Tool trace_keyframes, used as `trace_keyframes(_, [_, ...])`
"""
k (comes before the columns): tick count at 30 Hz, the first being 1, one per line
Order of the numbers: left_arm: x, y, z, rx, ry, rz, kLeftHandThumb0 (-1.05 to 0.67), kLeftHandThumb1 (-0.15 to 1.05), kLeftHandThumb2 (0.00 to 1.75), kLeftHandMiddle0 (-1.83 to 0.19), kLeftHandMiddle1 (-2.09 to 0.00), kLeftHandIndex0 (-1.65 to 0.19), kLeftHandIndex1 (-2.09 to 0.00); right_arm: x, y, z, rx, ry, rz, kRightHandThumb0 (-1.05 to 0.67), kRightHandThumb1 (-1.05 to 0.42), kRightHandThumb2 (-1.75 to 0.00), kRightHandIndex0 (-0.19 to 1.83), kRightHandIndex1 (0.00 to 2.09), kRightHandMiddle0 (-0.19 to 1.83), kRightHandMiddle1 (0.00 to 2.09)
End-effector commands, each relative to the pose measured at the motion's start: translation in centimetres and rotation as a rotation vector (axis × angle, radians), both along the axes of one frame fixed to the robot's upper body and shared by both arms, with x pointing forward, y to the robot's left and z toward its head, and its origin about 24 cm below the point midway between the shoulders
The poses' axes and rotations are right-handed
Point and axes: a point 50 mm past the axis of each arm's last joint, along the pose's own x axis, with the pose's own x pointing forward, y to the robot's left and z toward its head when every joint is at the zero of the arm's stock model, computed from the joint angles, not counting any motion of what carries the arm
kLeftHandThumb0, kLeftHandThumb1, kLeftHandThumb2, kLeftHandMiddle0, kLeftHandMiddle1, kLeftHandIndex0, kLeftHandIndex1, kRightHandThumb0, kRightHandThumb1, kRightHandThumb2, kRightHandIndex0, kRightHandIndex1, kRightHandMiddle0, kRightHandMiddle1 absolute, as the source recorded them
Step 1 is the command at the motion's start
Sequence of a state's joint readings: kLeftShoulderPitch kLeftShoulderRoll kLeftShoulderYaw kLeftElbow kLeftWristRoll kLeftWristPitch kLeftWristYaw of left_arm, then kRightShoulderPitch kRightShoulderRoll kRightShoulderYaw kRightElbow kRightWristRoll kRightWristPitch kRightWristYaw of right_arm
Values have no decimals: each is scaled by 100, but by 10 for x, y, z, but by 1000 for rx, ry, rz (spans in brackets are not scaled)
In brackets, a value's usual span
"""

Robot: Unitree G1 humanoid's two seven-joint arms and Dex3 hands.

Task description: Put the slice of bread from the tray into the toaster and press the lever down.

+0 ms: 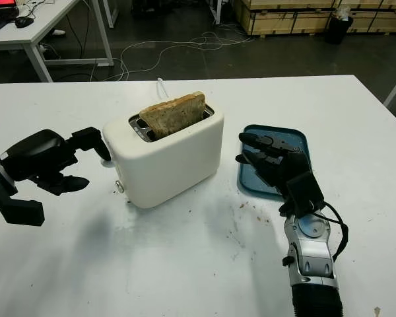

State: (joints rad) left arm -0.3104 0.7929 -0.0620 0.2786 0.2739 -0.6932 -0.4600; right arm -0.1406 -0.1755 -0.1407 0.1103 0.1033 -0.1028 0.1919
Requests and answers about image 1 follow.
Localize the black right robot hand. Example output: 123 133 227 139
234 131 313 215

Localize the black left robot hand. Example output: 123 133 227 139
0 126 112 197

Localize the white two-slot toaster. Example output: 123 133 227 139
102 104 224 209

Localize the brown bread slice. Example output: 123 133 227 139
139 91 206 139

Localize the blue plastic tray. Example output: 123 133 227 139
236 124 315 199

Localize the white office desk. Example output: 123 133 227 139
0 0 115 83

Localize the black trash bin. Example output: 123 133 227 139
325 9 354 45

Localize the plywood crate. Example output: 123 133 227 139
336 0 396 34
233 0 339 36

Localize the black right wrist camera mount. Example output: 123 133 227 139
285 171 326 217

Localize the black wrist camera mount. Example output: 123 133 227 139
0 153 46 228
285 171 326 217

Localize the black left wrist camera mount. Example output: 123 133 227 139
0 153 46 228

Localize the white toaster power cord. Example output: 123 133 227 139
156 77 170 100

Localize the white floor cable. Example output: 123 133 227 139
120 31 253 82

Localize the white metal frame leg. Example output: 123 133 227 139
102 0 119 28
209 0 222 24

